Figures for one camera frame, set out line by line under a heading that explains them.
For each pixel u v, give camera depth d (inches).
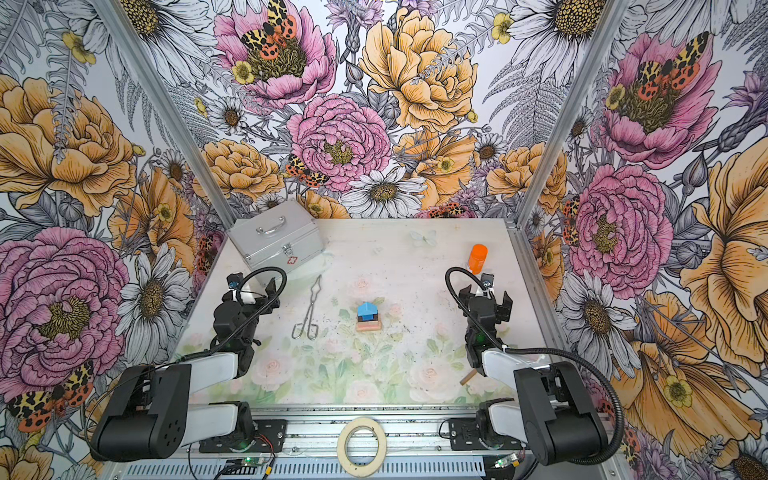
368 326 36.1
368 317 34.2
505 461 28.2
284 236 38.1
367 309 35.8
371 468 26.6
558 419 16.8
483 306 29.5
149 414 16.8
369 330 36.1
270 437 28.9
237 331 25.1
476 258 40.0
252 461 28.0
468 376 32.8
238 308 27.1
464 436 29.1
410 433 30.0
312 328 36.8
